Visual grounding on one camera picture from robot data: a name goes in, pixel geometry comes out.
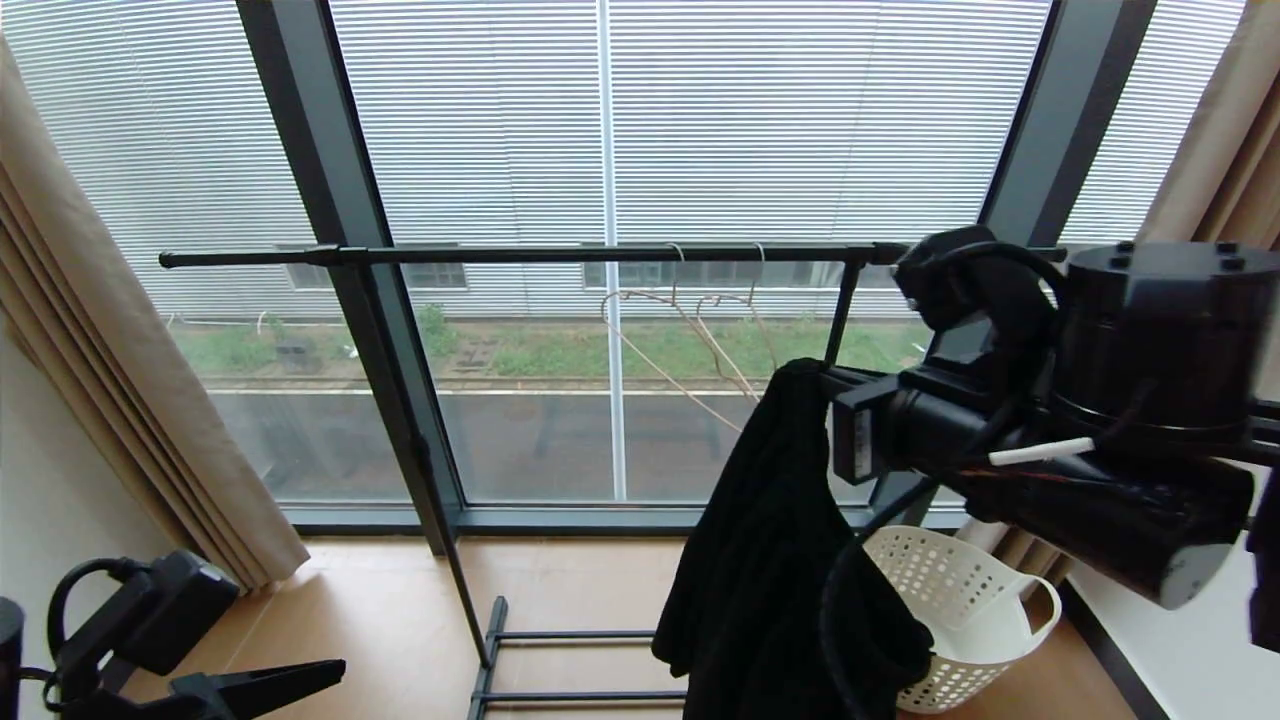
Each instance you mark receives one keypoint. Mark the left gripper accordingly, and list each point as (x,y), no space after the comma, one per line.
(120,705)

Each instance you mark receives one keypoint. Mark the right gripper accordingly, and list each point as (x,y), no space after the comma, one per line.
(1100,520)

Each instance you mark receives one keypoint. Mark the black printed shorts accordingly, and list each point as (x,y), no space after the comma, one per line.
(770,550)

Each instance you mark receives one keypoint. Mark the pink clothes hanger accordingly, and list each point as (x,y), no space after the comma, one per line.
(675,285)
(752,285)

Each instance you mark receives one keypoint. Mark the white laundry basket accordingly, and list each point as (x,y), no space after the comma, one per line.
(960,590)

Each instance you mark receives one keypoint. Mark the black clothes rack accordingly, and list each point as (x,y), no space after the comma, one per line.
(450,255)

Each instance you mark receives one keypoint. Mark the window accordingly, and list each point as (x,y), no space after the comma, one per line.
(500,150)

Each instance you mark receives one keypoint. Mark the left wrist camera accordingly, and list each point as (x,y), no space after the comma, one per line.
(170,600)

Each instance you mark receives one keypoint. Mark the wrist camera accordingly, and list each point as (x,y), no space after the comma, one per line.
(170,600)
(950,280)

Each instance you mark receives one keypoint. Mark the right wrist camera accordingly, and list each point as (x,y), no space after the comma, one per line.
(950,280)

